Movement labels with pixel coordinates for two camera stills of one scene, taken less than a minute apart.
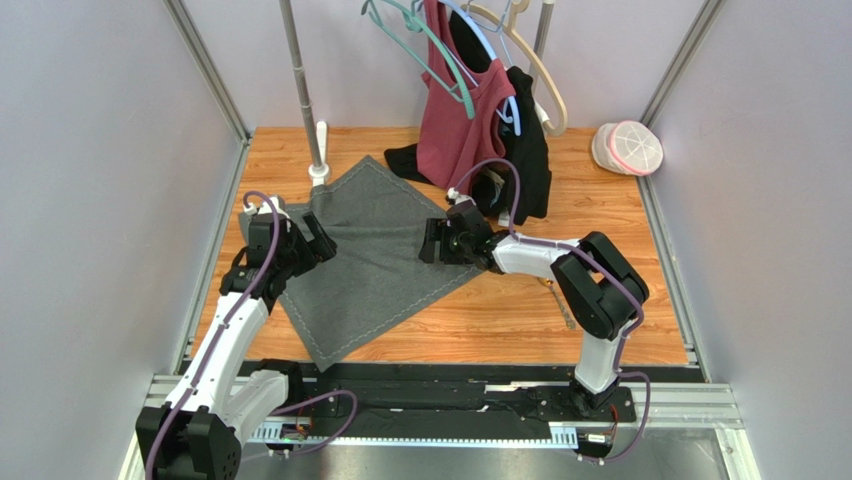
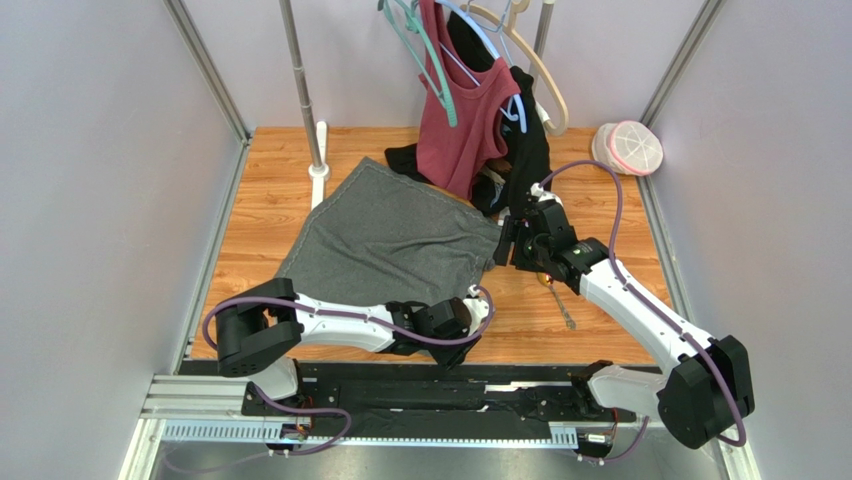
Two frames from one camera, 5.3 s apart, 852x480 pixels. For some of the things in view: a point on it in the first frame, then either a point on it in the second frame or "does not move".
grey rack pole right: [541, 40] does not move
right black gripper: [433, 242] -> [506, 241]
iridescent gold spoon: [570, 320] does not move
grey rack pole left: [294, 57] does not move
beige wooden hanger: [509, 26] does not move
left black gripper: [322, 245] -> [451, 359]
